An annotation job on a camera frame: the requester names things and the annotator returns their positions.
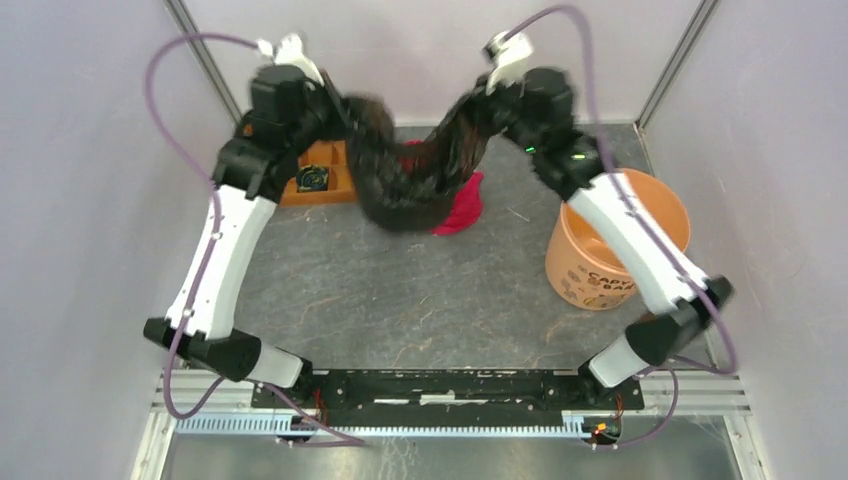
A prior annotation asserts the wooden compartment tray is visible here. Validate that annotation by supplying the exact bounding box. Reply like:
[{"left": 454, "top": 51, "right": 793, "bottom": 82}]
[{"left": 279, "top": 141, "right": 356, "bottom": 207}]

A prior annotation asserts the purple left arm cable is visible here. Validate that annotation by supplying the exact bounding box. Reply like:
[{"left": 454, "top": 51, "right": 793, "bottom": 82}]
[{"left": 143, "top": 33, "right": 266, "bottom": 422}]

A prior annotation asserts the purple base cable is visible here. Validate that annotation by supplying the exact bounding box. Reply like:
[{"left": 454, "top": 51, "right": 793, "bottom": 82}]
[
  {"left": 589, "top": 367, "right": 680, "bottom": 452},
  {"left": 264, "top": 384, "right": 367, "bottom": 450}
]

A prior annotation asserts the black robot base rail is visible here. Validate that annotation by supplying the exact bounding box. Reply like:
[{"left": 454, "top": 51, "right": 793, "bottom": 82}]
[{"left": 285, "top": 369, "right": 645, "bottom": 428}]

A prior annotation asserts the red crumpled cloth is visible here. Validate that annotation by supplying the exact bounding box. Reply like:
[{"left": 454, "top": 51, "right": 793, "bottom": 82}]
[{"left": 398, "top": 140, "right": 485, "bottom": 236}]

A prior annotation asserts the orange plastic trash bin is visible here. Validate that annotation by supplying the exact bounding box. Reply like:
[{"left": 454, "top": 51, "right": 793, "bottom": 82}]
[{"left": 545, "top": 168, "right": 690, "bottom": 311}]

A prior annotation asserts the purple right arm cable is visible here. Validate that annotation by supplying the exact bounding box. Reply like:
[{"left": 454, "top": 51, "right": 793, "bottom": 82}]
[{"left": 503, "top": 5, "right": 740, "bottom": 376}]

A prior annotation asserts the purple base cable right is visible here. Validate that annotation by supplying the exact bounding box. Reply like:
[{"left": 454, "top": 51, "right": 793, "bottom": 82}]
[{"left": 589, "top": 367, "right": 680, "bottom": 452}]

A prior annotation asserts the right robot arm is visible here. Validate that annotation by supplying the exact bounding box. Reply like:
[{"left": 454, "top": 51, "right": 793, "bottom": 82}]
[{"left": 486, "top": 67, "right": 734, "bottom": 391}]

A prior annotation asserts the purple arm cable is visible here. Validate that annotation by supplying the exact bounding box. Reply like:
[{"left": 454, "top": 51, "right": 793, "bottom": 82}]
[
  {"left": 143, "top": 33, "right": 266, "bottom": 422},
  {"left": 503, "top": 5, "right": 740, "bottom": 376}
]

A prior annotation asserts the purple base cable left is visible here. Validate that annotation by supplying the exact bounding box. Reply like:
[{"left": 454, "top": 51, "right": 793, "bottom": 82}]
[{"left": 264, "top": 384, "right": 367, "bottom": 450}]

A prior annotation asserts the black plastic trash bag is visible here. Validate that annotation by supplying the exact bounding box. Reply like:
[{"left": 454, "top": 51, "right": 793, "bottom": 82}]
[{"left": 343, "top": 92, "right": 494, "bottom": 233}]

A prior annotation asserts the blue green rolled item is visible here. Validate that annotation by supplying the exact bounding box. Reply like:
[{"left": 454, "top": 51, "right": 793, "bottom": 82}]
[{"left": 295, "top": 165, "right": 330, "bottom": 193}]

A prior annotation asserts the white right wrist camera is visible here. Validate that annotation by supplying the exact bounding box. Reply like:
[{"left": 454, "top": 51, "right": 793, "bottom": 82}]
[{"left": 483, "top": 31, "right": 534, "bottom": 96}]

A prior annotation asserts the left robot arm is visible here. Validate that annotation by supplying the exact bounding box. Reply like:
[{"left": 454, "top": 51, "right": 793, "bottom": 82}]
[{"left": 143, "top": 64, "right": 347, "bottom": 388}]

